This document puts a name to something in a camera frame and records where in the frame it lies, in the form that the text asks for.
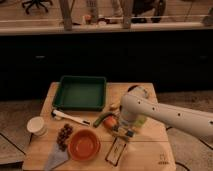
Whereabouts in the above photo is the green cucumber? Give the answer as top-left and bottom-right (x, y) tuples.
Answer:
(93, 112), (116, 128)

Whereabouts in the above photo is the green plastic cup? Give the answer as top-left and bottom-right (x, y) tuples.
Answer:
(134, 115), (147, 128)

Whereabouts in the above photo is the red orange apple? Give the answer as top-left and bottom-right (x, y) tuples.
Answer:
(103, 116), (117, 130)

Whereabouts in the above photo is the grey blue cloth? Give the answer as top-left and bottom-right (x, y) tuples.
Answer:
(44, 143), (69, 171)

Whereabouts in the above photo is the white cup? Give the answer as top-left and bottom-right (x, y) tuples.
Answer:
(27, 116), (47, 136)

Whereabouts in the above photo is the orange bowl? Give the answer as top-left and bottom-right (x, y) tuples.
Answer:
(68, 129), (101, 162)

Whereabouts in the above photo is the wooden board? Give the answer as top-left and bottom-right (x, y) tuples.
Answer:
(22, 82), (176, 171)

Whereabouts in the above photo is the green plastic tray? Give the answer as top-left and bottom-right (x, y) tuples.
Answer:
(52, 75), (106, 111)

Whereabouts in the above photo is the black rectangular brush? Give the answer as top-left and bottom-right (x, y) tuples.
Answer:
(105, 138), (126, 166)

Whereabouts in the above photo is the bunch of purple grapes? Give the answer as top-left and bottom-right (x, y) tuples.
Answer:
(57, 124), (73, 151)

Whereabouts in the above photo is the dark red bowl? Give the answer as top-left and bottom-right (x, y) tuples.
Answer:
(128, 85), (149, 98)

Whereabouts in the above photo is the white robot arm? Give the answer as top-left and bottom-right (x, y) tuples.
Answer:
(120, 92), (213, 143)

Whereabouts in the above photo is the black office chair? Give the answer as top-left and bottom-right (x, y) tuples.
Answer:
(21, 0), (53, 14)

